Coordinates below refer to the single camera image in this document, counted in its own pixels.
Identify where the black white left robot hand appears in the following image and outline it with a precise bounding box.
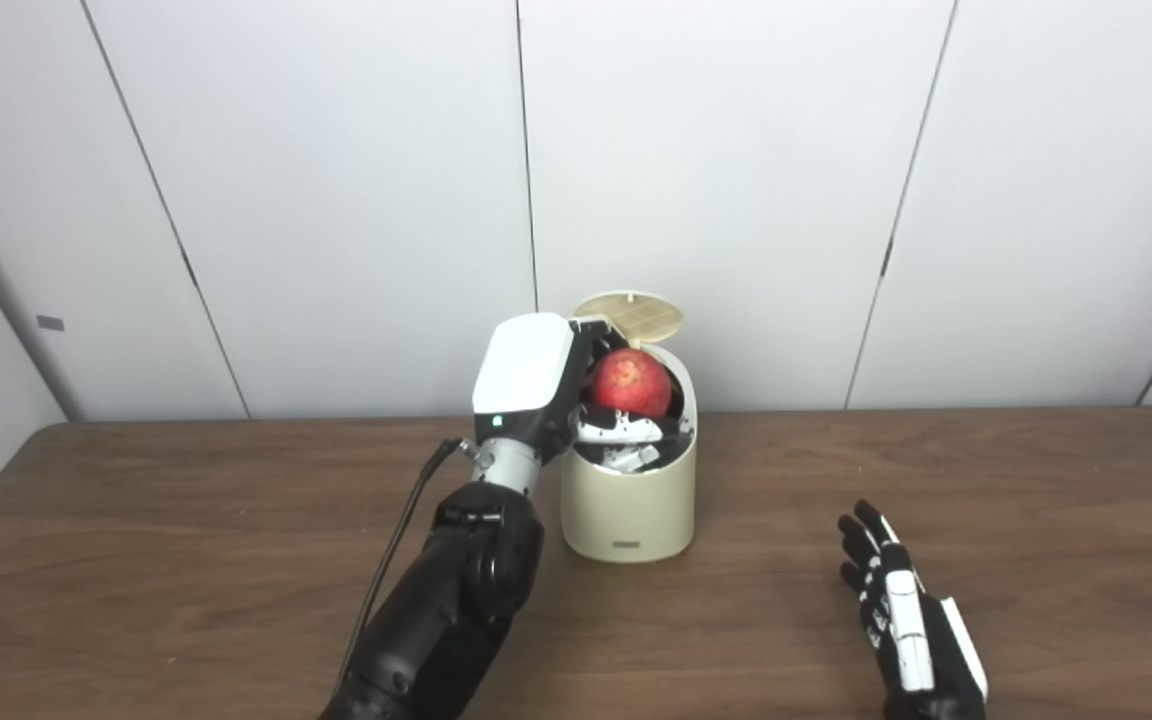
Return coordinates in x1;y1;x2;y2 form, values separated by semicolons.
471;312;694;473

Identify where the red apple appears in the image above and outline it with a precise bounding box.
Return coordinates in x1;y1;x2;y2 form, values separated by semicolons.
589;348;674;419

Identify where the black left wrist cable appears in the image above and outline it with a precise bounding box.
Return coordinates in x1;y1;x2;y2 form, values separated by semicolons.
331;437;477;701

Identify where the cream-colored bin body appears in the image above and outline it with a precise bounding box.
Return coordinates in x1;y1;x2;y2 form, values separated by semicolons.
560;340;699;564

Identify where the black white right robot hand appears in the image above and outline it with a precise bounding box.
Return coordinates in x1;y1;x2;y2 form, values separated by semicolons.
837;499;989;720

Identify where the cream round bin lid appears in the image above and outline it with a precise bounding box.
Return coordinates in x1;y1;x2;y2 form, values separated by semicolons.
574;290;685;344

